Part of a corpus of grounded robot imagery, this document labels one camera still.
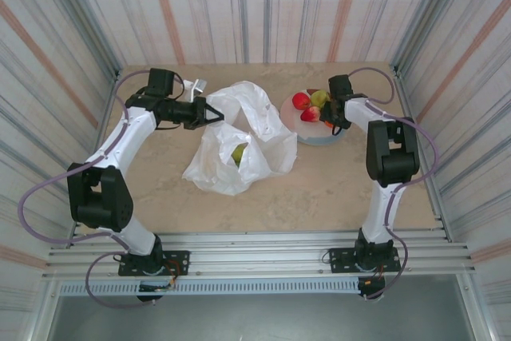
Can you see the green fruit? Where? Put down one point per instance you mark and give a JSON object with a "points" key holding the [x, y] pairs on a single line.
{"points": [[238, 154], [318, 98]]}

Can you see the red wax apple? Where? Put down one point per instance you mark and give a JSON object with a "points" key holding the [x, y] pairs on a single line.
{"points": [[311, 114]]}

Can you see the white plastic bag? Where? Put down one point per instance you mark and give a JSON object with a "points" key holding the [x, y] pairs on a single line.
{"points": [[263, 117]]}

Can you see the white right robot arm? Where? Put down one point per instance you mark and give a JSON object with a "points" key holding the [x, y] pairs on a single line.
{"points": [[381, 213]]}

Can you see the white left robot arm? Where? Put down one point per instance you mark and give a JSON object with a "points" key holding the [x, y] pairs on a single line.
{"points": [[120, 145]]}

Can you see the round pale plate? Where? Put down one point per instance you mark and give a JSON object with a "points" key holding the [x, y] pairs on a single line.
{"points": [[293, 119]]}

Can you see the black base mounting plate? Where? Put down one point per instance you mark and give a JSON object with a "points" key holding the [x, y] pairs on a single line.
{"points": [[179, 261], [339, 259]]}

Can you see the green circuit board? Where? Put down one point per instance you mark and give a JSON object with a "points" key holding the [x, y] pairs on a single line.
{"points": [[155, 288]]}

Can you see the grey metal panel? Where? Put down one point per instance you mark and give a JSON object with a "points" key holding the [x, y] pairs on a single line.
{"points": [[255, 317]]}

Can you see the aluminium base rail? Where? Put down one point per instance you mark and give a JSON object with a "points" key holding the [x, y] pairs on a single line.
{"points": [[255, 249]]}

